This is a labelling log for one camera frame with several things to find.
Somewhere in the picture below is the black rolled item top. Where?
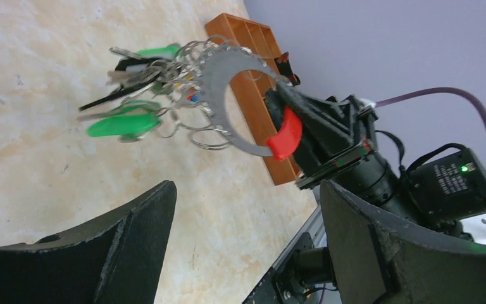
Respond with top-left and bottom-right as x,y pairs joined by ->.
274,52 -> 301,86

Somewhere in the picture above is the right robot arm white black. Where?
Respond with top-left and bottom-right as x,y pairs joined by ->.
264,84 -> 486,240

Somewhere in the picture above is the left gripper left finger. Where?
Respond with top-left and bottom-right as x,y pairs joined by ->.
0,180 -> 177,303

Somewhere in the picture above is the orange compartment tray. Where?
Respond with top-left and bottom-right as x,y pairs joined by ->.
205,13 -> 299,186

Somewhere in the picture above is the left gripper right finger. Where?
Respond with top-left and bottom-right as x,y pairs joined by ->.
320,181 -> 486,303

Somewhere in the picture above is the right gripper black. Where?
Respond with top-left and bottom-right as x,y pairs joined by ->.
264,82 -> 377,189

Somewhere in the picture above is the keyring with coloured keys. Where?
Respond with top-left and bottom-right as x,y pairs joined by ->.
79,35 -> 288,158

